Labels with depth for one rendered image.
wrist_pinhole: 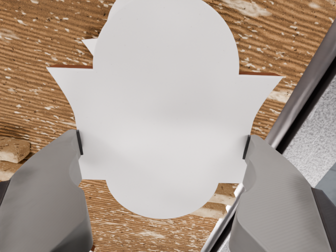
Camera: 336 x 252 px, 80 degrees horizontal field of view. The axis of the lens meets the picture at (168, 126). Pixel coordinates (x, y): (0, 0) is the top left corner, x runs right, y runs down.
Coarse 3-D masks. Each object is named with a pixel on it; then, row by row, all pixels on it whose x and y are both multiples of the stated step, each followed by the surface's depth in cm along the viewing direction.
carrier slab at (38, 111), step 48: (0, 0) 18; (48, 0) 18; (96, 0) 18; (240, 0) 18; (288, 0) 18; (0, 48) 20; (48, 48) 20; (240, 48) 20; (288, 48) 20; (0, 96) 22; (48, 96) 22; (288, 96) 23
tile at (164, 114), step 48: (144, 0) 9; (192, 0) 9; (96, 48) 10; (144, 48) 10; (192, 48) 10; (96, 96) 11; (144, 96) 11; (192, 96) 11; (240, 96) 11; (96, 144) 12; (144, 144) 12; (192, 144) 12; (240, 144) 12; (144, 192) 14; (192, 192) 14
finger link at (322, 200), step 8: (312, 192) 8; (320, 192) 8; (320, 200) 7; (328, 200) 7; (320, 208) 7; (328, 208) 7; (320, 216) 7; (328, 216) 7; (328, 224) 6; (328, 232) 6; (328, 240) 6
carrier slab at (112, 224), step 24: (96, 192) 29; (96, 216) 31; (120, 216) 31; (144, 216) 31; (192, 216) 32; (96, 240) 34; (120, 240) 34; (144, 240) 34; (168, 240) 34; (192, 240) 34
